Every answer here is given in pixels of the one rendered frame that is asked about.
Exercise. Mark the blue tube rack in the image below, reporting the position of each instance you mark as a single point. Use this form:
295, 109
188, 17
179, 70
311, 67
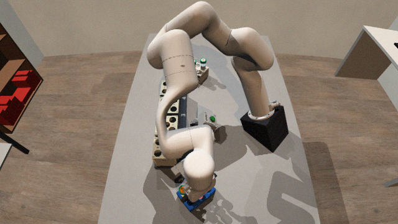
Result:
193, 205

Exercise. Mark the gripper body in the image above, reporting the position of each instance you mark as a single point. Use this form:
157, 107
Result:
194, 196

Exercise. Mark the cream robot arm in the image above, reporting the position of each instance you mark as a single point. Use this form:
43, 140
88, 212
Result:
173, 50

